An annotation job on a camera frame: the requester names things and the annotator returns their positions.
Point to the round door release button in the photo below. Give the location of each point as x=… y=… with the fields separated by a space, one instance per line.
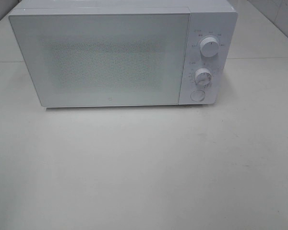
x=197 y=96

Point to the white timer knob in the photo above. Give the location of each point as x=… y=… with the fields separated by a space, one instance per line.
x=202 y=76

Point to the white microwave door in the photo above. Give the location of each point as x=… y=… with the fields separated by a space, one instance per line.
x=103 y=60

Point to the white microwave oven body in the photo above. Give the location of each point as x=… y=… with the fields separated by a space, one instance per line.
x=206 y=18

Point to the white upper power knob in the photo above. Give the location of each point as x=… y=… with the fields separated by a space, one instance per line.
x=209 y=46

